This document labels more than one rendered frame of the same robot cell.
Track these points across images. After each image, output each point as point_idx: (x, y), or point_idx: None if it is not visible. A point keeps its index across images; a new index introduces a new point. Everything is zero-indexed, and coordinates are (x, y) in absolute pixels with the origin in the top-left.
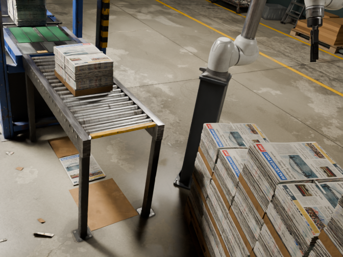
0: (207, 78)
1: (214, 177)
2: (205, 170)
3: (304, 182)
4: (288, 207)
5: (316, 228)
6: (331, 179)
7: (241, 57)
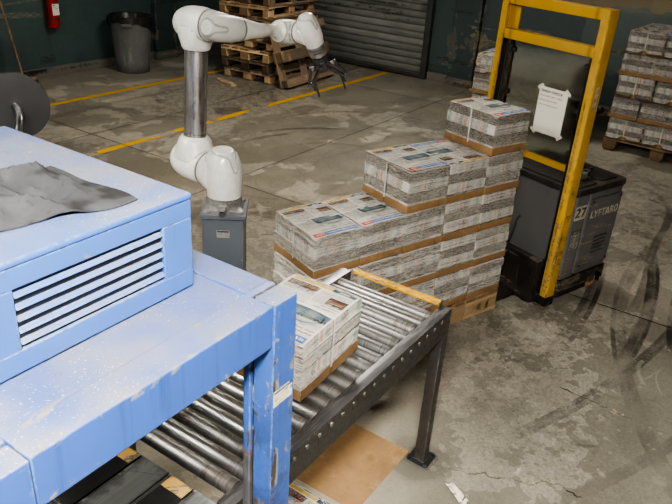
0: (244, 210)
1: (365, 258)
2: None
3: None
4: (466, 167)
5: (481, 157)
6: None
7: None
